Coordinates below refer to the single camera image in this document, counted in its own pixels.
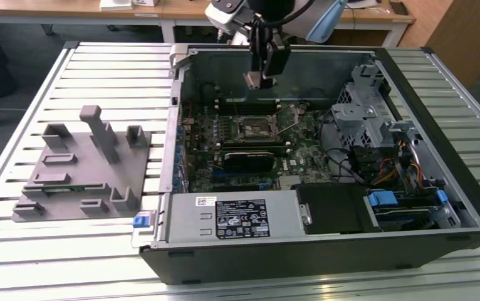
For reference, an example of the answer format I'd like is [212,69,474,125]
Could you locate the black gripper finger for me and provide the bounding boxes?
[261,43,290,90]
[249,48,265,75]

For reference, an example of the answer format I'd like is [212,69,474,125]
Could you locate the silver square CPU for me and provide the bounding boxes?
[242,71,262,91]

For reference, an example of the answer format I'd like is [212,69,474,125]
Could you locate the metal socket cover frame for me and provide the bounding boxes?
[274,103,308,134]

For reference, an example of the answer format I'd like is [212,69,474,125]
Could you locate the black CPU socket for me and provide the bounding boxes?
[232,115,281,140]

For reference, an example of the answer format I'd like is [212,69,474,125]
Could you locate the black RAM slot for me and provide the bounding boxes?
[216,97,281,107]
[218,105,278,115]
[222,145,289,152]
[221,141,288,147]

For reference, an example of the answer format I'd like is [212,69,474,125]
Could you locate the silver perforated drive cage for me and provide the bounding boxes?
[329,61,396,149]

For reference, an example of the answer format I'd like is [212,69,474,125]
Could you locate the green motherboard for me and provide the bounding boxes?
[178,100,337,193]

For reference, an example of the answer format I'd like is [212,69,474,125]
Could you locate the small black graphics card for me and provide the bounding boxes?
[221,150,274,172]

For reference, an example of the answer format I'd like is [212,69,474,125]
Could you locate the small black device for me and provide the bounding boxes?
[389,1,410,16]

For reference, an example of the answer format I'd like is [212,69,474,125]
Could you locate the plain white box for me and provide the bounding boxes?
[100,0,134,12]

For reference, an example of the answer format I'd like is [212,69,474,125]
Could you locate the small silver chip heatsink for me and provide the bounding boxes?
[278,175,302,189]

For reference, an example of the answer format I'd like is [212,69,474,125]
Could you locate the wooden cabinet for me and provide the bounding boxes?
[398,0,480,88]

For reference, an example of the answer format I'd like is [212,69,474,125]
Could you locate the black plastic shroud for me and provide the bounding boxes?
[294,182,382,236]

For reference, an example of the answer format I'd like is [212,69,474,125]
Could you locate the grey plastic parts rack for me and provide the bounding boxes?
[10,105,153,223]

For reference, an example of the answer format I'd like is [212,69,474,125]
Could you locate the blue disk carrier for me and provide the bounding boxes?
[364,187,436,225]

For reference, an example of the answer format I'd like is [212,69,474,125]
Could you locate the grey power supply with label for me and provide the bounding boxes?
[160,190,304,245]

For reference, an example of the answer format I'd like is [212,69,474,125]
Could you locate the blue case latch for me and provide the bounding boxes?
[133,212,152,228]

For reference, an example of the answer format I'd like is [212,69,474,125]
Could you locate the green RAM stick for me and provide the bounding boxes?
[41,185,86,193]

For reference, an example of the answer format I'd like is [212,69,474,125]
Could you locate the black open PC case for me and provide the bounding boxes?
[137,43,480,285]

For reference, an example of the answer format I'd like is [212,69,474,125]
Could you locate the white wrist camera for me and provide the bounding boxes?
[204,0,250,32]

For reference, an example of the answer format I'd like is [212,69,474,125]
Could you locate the grey case hinge bracket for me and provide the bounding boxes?
[168,44,192,68]

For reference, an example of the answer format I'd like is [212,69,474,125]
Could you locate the wooden desk white frame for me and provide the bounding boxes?
[0,0,173,35]
[160,0,416,48]

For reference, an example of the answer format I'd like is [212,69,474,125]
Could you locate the yellow orange wire bundle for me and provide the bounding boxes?
[369,140,426,189]

